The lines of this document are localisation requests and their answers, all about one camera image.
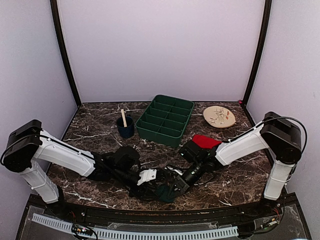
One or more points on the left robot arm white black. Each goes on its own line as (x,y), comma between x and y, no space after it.
(30,143)

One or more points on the wooden stick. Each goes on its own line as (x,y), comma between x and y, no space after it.
(123,118)

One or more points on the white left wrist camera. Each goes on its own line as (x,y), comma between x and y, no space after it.
(147,176)

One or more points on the beige decorated plate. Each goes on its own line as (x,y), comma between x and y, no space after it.
(219,117)

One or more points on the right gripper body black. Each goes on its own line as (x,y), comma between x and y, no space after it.
(193,178)

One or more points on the red santa sock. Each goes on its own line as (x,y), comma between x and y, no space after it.
(205,142)

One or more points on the green compartment tray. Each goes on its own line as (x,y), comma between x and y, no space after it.
(165,120)

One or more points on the black front rail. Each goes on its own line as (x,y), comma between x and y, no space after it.
(90,215)

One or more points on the right black frame post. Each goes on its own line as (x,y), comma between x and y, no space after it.
(259,51)

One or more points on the dark green sock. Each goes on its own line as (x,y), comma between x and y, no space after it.
(162,193)

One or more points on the dark blue mug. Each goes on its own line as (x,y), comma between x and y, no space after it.
(126,131)

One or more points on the black frame post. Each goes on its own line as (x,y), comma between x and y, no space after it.
(63,52)
(259,51)

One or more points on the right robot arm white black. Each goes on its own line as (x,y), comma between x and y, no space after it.
(285,136)

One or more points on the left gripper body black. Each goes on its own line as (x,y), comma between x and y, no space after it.
(120,175)

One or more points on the left black frame post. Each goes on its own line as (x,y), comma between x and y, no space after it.
(63,52)

